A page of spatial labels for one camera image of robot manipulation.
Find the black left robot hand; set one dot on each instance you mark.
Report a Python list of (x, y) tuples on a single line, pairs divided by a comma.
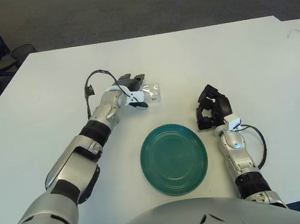
[(133, 82)]

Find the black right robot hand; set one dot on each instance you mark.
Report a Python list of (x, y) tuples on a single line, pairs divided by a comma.
[(221, 106)]

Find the clear plastic bottle blue cap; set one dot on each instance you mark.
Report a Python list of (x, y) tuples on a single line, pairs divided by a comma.
[(154, 92)]

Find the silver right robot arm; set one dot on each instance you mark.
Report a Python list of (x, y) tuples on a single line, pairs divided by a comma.
[(235, 142)]

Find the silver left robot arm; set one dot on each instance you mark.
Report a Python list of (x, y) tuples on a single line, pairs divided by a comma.
[(70, 158)]

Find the green ribbed plate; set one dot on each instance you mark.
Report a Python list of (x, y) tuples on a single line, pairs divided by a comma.
[(173, 160)]

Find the silver robot torso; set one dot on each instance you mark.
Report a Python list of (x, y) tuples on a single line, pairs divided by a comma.
[(203, 221)]

